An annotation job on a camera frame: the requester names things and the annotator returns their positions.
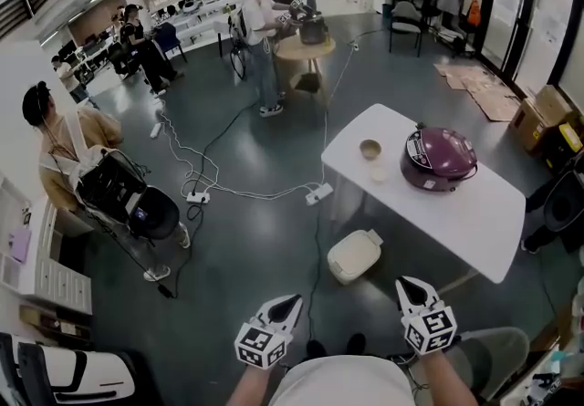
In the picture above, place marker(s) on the wooden bowl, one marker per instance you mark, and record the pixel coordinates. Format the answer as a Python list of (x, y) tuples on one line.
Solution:
[(370, 149)]

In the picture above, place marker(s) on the grey padded stool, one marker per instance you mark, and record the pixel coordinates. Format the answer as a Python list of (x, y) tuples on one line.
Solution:
[(495, 356)]

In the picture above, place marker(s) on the brown cardboard box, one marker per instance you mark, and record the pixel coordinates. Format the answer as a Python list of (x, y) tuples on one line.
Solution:
[(540, 119)]

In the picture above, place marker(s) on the white power strip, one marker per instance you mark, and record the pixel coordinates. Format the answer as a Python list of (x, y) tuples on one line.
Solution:
[(155, 130), (198, 197), (318, 194)]

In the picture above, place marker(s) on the flattened cardboard sheets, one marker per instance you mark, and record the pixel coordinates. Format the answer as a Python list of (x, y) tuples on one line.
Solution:
[(483, 89)]

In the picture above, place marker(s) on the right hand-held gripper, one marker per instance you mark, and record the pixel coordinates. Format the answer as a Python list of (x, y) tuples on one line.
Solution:
[(431, 329)]

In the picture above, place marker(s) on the person's black right shoe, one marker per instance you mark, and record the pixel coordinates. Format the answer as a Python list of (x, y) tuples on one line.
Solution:
[(356, 343)]

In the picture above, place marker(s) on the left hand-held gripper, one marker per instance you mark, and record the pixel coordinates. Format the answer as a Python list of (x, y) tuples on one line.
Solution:
[(260, 344)]

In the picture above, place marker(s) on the white trash bin lid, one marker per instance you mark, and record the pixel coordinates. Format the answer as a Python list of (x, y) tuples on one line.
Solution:
[(373, 239)]

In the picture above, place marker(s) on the purple rice cooker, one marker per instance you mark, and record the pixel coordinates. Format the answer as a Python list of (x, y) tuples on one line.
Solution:
[(438, 160)]

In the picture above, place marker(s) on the person's left forearm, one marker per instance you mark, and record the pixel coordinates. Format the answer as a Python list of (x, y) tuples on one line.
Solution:
[(248, 388)]

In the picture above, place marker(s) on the white and black chair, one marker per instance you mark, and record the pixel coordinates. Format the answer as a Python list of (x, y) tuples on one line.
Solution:
[(77, 372)]

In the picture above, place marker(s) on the black dustpan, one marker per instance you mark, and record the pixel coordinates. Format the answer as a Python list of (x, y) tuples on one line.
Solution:
[(306, 81)]

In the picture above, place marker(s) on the round wooden table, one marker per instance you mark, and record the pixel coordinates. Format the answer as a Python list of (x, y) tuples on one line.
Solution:
[(305, 52)]

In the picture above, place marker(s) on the grey armchair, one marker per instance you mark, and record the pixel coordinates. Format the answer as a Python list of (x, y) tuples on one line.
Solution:
[(405, 23)]

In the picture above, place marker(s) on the blue chair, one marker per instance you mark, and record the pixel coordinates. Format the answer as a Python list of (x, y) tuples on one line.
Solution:
[(169, 39)]

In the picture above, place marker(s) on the dark rice cooker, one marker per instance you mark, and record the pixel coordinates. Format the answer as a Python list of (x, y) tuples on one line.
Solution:
[(313, 29)]

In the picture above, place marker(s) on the person's black left shoe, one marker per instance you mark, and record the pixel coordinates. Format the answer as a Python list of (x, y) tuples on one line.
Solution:
[(315, 348)]

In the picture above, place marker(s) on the person's right forearm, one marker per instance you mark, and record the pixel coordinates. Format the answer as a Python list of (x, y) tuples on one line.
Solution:
[(445, 379)]

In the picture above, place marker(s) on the white trash bin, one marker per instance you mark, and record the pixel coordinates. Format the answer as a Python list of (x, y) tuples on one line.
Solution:
[(352, 258)]

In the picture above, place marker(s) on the white drawer cabinet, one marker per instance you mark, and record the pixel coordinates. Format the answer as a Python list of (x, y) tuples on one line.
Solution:
[(50, 267)]

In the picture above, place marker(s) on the person's white shirt torso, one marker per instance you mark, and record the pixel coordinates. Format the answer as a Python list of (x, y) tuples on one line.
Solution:
[(342, 383)]

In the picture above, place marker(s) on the person's black shoe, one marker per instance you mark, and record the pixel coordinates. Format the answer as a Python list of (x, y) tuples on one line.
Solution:
[(315, 348), (356, 343)]

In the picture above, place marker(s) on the white rectangular table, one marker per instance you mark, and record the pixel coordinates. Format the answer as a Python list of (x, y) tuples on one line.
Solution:
[(424, 217)]

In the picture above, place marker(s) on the small white cup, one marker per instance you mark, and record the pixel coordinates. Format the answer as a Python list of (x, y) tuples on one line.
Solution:
[(378, 173)]

